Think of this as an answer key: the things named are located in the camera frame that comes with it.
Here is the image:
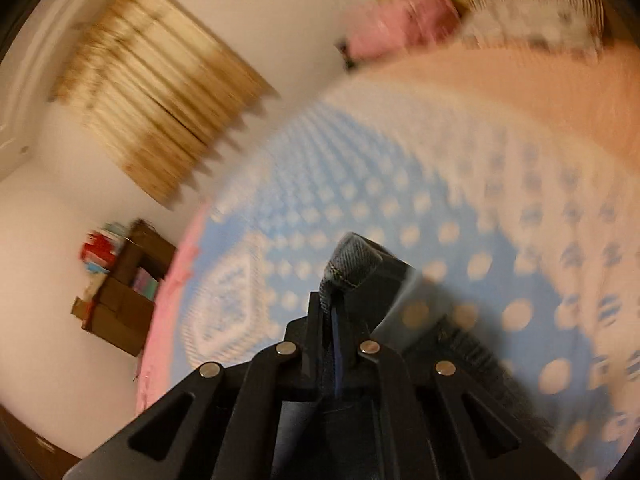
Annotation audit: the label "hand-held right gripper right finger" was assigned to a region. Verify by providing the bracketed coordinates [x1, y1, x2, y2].
[336, 305, 581, 480]

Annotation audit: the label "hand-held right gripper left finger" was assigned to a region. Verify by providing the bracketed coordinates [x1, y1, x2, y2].
[62, 292, 335, 480]

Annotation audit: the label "blue denim pants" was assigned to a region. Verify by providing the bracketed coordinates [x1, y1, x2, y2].
[272, 232, 556, 480]

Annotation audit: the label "pink bed sheet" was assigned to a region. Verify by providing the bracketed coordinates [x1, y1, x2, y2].
[134, 205, 211, 416]

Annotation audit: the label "blue polka dot blanket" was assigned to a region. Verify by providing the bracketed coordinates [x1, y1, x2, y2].
[185, 95, 640, 480]

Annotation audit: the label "row of pastel books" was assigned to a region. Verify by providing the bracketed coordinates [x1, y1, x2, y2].
[131, 267, 161, 298]

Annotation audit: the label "brown wooden shelf unit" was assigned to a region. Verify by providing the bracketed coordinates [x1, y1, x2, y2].
[72, 217, 178, 358]

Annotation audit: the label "red box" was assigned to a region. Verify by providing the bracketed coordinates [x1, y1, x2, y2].
[82, 230, 118, 273]

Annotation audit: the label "dark cloth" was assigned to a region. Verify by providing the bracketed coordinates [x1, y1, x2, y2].
[336, 37, 358, 71]

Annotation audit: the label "beige pleated curtain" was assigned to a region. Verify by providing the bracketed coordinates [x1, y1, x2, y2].
[50, 0, 281, 211]

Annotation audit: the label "pink pillow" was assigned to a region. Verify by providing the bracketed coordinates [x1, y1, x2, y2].
[342, 0, 463, 68]

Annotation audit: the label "grey white fuzzy pillow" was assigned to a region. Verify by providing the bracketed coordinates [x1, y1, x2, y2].
[460, 0, 603, 53]

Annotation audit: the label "white door frame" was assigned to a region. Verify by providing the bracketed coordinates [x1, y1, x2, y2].
[0, 0, 146, 181]

